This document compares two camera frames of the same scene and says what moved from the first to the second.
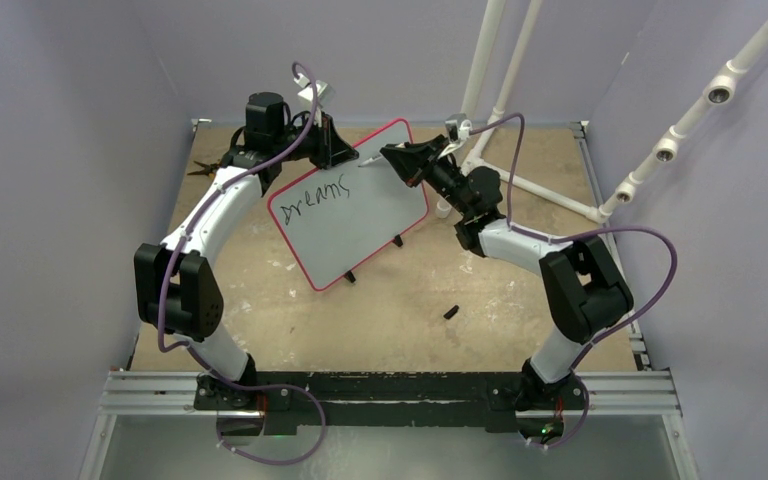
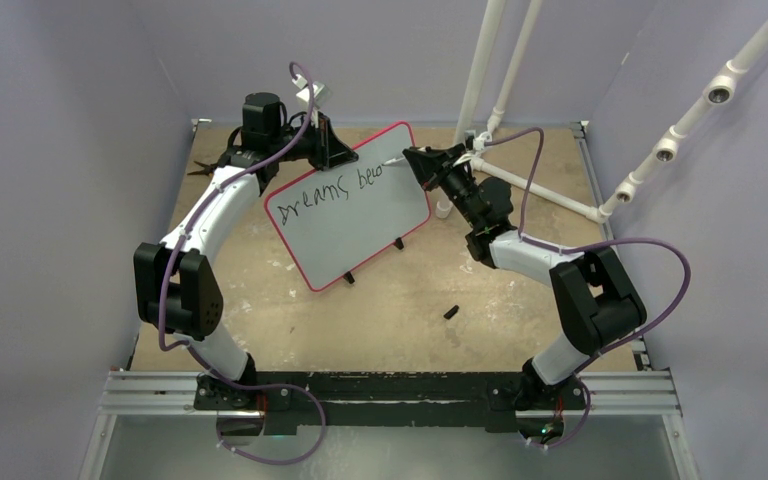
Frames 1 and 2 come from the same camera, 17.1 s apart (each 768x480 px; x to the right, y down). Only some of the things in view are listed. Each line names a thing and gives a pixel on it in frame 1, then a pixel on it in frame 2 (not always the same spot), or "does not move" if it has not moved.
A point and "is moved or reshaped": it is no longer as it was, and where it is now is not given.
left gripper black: [332, 150] does not move
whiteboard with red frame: [335, 220] does not move
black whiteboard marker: [371, 159] is moved or reshaped
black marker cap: [451, 312] does not move
